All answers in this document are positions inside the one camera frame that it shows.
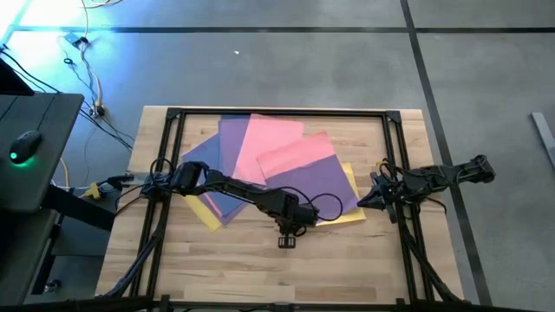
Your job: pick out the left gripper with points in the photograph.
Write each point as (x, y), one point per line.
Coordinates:
(295, 214)

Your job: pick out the blue paper sheet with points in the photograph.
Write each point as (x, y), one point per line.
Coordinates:
(208, 156)

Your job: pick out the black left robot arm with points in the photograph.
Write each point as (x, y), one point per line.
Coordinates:
(225, 183)

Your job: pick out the black side desk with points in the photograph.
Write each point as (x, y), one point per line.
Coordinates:
(43, 130)

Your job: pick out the purple paper sheet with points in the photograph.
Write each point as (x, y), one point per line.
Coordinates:
(232, 138)
(236, 213)
(316, 177)

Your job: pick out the desk caster wheel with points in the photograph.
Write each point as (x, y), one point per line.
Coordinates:
(53, 286)

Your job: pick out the black desk screen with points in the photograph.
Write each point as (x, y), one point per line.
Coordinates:
(11, 82)

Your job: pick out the yellow paper sheet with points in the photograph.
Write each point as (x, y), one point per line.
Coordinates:
(206, 213)
(347, 216)

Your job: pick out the black aluminium frame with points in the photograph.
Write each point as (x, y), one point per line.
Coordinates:
(282, 112)

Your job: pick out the yellow connector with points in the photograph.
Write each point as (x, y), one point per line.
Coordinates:
(92, 191)

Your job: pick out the grey metal strip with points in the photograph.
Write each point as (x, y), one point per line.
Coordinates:
(544, 134)

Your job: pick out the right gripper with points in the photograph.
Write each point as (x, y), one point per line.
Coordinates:
(392, 188)

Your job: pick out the grey power adapter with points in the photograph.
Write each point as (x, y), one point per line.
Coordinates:
(73, 39)

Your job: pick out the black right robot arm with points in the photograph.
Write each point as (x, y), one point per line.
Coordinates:
(455, 173)

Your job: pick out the black computer mouse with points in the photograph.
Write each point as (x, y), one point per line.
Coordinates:
(26, 145)

